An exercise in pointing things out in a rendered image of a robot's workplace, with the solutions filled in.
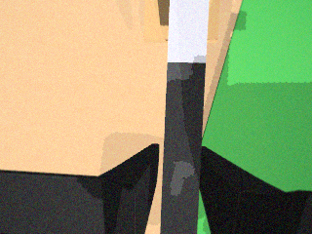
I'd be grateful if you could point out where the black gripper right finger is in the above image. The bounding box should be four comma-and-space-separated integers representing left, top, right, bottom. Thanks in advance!
200, 146, 312, 234

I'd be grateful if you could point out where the green flat mat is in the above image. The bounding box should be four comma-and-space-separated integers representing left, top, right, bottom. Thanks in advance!
202, 0, 312, 192

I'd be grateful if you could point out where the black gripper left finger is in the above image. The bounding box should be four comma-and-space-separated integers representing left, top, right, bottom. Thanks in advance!
0, 143, 160, 234

